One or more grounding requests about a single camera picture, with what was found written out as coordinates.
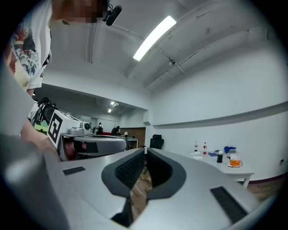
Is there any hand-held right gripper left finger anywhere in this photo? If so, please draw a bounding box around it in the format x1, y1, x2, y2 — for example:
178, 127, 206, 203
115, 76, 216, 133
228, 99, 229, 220
58, 148, 145, 228

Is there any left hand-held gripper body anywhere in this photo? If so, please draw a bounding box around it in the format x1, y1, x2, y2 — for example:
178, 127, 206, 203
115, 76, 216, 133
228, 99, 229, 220
47, 110, 91, 161

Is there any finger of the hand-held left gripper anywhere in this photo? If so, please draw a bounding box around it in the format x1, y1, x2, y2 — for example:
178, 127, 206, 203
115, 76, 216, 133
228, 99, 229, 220
73, 135, 129, 156

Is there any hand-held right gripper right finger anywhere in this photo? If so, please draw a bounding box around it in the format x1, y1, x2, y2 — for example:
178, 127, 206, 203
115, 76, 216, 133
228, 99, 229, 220
132, 147, 260, 230

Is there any person's left forearm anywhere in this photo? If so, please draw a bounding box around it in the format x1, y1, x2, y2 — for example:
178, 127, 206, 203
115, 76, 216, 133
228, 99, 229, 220
20, 119, 59, 161

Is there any person's left hand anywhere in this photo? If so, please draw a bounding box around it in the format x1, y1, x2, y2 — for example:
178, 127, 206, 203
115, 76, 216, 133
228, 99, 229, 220
65, 138, 87, 159

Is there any white table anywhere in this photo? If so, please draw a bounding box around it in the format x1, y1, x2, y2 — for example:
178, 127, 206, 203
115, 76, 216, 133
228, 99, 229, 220
188, 150, 255, 189

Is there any black office chair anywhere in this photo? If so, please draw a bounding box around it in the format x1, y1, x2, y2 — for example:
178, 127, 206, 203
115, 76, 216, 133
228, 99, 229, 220
144, 134, 165, 150

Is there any orange tissue packet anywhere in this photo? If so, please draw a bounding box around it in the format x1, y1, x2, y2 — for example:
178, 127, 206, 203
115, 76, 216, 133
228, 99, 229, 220
228, 153, 243, 168

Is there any person's white printed t-shirt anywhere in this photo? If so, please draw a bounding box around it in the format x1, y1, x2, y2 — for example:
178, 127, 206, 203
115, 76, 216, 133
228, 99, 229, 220
4, 0, 53, 90

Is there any person's head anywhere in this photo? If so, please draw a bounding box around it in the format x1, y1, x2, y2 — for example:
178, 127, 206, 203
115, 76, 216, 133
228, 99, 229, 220
51, 0, 108, 25

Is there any long ceiling light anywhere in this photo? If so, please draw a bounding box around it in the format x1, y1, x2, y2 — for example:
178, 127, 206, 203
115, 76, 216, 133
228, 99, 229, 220
132, 15, 177, 62

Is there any black head-mounted camera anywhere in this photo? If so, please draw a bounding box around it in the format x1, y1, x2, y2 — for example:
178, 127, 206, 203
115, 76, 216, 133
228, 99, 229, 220
102, 5, 123, 27

